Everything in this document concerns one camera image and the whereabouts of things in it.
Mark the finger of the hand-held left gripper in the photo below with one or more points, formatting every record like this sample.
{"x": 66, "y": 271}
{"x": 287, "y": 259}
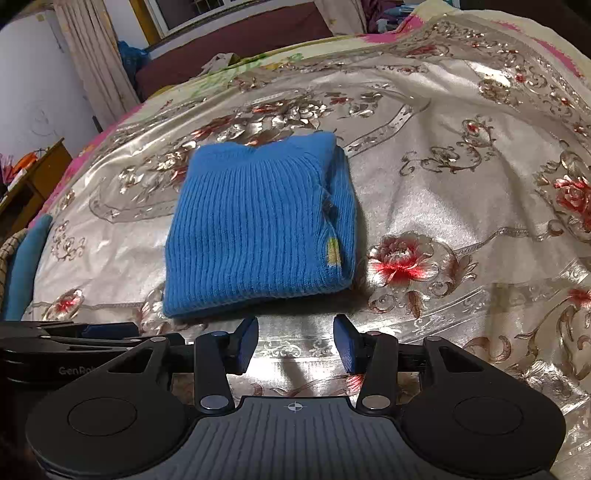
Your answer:
{"x": 111, "y": 331}

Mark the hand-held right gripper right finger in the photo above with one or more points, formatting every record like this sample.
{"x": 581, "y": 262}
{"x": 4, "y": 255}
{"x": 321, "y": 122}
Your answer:
{"x": 346, "y": 344}

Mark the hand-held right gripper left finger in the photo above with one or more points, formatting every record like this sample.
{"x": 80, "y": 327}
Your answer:
{"x": 248, "y": 344}

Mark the blue knit sweater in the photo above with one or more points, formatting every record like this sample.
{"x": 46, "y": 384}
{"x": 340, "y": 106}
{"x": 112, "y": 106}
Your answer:
{"x": 249, "y": 221}

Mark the teal blue pillow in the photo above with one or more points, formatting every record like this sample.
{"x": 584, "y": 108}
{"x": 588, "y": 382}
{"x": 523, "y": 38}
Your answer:
{"x": 27, "y": 267}

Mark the beige striped knit sweater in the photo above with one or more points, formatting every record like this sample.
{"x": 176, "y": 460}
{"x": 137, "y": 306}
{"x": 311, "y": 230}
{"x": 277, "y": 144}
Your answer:
{"x": 9, "y": 263}

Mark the wooden desk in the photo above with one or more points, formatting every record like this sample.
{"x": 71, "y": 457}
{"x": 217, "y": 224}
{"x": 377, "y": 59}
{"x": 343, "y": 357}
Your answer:
{"x": 41, "y": 184}

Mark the orange packet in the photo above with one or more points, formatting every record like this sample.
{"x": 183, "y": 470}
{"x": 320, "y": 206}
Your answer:
{"x": 27, "y": 162}

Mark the silver floral bedspread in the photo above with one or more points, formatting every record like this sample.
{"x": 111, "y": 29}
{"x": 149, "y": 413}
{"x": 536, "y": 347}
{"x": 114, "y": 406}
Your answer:
{"x": 461, "y": 184}

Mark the pale yellow printed sheet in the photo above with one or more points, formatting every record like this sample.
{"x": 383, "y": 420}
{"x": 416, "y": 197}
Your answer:
{"x": 194, "y": 83}

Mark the blue plastic bag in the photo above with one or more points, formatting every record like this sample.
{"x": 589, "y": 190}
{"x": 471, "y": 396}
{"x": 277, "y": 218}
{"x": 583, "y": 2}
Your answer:
{"x": 131, "y": 55}

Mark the beige curtain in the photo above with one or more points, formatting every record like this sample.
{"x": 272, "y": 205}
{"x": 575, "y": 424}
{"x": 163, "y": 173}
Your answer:
{"x": 99, "y": 50}

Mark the grey crumpled cloth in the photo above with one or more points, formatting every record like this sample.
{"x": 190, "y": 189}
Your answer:
{"x": 221, "y": 62}

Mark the dark red window seat cushion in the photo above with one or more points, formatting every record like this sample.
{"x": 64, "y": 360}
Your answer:
{"x": 258, "y": 27}

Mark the barred window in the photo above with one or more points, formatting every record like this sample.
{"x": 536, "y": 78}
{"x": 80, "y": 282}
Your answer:
{"x": 194, "y": 11}

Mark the purple cloth pile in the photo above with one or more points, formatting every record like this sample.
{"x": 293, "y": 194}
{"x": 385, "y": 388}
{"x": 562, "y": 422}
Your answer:
{"x": 388, "y": 14}

